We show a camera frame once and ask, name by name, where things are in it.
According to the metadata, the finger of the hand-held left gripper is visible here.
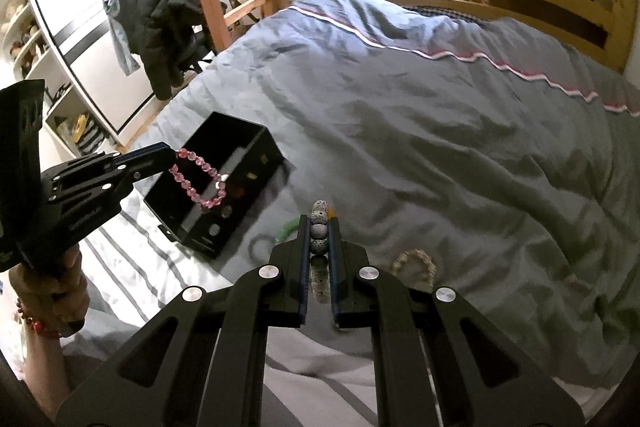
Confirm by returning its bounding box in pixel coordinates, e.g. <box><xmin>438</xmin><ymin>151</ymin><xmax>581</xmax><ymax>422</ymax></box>
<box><xmin>41</xmin><ymin>141</ymin><xmax>177</xmax><ymax>186</ymax></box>
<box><xmin>47</xmin><ymin>154</ymin><xmax>174</xmax><ymax>219</ymax></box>

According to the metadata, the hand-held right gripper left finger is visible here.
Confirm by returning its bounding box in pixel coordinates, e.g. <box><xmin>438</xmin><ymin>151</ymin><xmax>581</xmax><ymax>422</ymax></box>
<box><xmin>55</xmin><ymin>214</ymin><xmax>308</xmax><ymax>427</ymax></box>

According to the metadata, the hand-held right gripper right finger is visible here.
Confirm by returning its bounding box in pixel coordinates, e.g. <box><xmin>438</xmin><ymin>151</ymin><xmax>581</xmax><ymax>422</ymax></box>
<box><xmin>327</xmin><ymin>214</ymin><xmax>586</xmax><ymax>427</ymax></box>

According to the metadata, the green bracelet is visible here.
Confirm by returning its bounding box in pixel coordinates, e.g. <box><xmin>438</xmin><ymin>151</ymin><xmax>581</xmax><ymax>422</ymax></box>
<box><xmin>273</xmin><ymin>219</ymin><xmax>301</xmax><ymax>244</ymax></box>

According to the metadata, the grey speckled bead bracelet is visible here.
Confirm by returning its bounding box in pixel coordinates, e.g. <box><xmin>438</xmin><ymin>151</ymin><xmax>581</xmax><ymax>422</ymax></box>
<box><xmin>309</xmin><ymin>200</ymin><xmax>334</xmax><ymax>306</ymax></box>

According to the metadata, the pink bead bracelet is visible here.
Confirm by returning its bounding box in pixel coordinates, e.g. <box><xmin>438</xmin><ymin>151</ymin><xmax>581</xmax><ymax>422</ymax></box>
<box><xmin>169</xmin><ymin>148</ymin><xmax>229</xmax><ymax>210</ymax></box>

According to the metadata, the thin metal bangle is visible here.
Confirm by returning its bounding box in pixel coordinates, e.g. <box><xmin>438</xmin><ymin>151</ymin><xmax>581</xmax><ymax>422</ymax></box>
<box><xmin>249</xmin><ymin>234</ymin><xmax>282</xmax><ymax>259</ymax></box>

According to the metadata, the black jewelry box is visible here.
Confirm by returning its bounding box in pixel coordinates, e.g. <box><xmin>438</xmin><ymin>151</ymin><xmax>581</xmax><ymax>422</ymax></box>
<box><xmin>142</xmin><ymin>111</ymin><xmax>287</xmax><ymax>261</ymax></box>

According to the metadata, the person's left hand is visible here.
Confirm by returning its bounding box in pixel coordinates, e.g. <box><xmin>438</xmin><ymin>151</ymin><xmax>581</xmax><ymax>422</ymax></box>
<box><xmin>9</xmin><ymin>247</ymin><xmax>92</xmax><ymax>339</ymax></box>

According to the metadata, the white grey striped sheet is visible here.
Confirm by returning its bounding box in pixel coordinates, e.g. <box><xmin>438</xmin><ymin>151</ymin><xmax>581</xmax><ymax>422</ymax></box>
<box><xmin>65</xmin><ymin>189</ymin><xmax>618</xmax><ymax>427</ymax></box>

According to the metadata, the light blue garment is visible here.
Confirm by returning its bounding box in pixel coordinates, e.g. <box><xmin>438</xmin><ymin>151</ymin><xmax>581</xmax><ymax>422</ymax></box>
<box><xmin>102</xmin><ymin>0</ymin><xmax>143</xmax><ymax>76</ymax></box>

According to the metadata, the black puffer jacket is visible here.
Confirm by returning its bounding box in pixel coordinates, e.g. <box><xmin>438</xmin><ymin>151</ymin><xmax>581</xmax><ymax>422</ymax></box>
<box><xmin>117</xmin><ymin>0</ymin><xmax>210</xmax><ymax>100</ymax></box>

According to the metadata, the white open shelf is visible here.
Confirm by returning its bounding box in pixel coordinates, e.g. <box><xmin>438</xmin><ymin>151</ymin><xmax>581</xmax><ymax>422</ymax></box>
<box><xmin>0</xmin><ymin>0</ymin><xmax>121</xmax><ymax>160</ymax></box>

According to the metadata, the grey blanket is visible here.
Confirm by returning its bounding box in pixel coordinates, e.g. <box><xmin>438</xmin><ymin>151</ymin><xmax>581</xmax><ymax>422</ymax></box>
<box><xmin>120</xmin><ymin>0</ymin><xmax>640</xmax><ymax>383</ymax></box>

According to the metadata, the white wardrobe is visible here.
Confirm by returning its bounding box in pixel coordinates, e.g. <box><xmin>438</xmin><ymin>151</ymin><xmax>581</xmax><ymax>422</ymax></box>
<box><xmin>22</xmin><ymin>0</ymin><xmax>223</xmax><ymax>148</ymax></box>

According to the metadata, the beige bead bracelet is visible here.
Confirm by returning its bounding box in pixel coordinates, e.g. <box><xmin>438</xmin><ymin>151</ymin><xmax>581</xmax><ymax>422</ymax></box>
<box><xmin>391</xmin><ymin>249</ymin><xmax>437</xmax><ymax>291</ymax></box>

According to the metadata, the red bead wrist bracelet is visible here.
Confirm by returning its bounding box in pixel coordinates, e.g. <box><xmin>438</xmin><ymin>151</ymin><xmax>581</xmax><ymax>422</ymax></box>
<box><xmin>16</xmin><ymin>298</ymin><xmax>62</xmax><ymax>339</ymax></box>

